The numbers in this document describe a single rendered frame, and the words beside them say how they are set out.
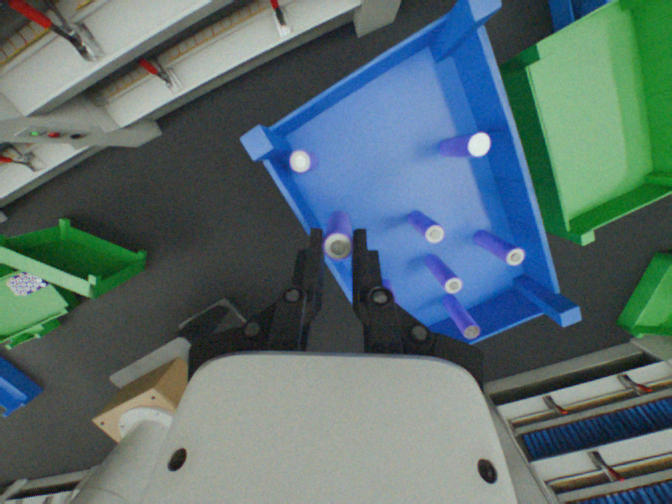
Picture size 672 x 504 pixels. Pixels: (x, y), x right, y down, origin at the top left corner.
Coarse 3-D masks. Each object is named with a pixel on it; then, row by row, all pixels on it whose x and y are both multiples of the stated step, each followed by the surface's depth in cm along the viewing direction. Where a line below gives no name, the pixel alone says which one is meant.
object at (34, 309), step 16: (16, 272) 79; (0, 288) 82; (48, 288) 87; (64, 288) 88; (0, 304) 83; (16, 304) 85; (32, 304) 87; (48, 304) 88; (64, 304) 90; (0, 320) 84; (16, 320) 86; (32, 320) 87; (48, 320) 85; (0, 336) 84
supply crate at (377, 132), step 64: (384, 64) 20; (448, 64) 22; (256, 128) 18; (320, 128) 25; (384, 128) 25; (448, 128) 24; (512, 128) 20; (320, 192) 27; (384, 192) 27; (448, 192) 27; (512, 192) 24; (384, 256) 30; (448, 256) 29; (448, 320) 32; (512, 320) 27; (576, 320) 23
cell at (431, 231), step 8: (408, 216) 28; (416, 216) 26; (424, 216) 25; (416, 224) 25; (424, 224) 23; (432, 224) 22; (424, 232) 22; (432, 232) 22; (440, 232) 22; (432, 240) 22; (440, 240) 22
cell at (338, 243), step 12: (336, 216) 18; (348, 216) 19; (336, 228) 14; (348, 228) 15; (324, 240) 14; (336, 240) 14; (348, 240) 14; (324, 252) 14; (336, 252) 14; (348, 252) 14
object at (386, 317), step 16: (384, 288) 11; (368, 304) 10; (384, 304) 11; (368, 320) 10; (384, 320) 10; (368, 336) 12; (384, 336) 9; (400, 336) 10; (368, 352) 10; (384, 352) 9; (400, 352) 9
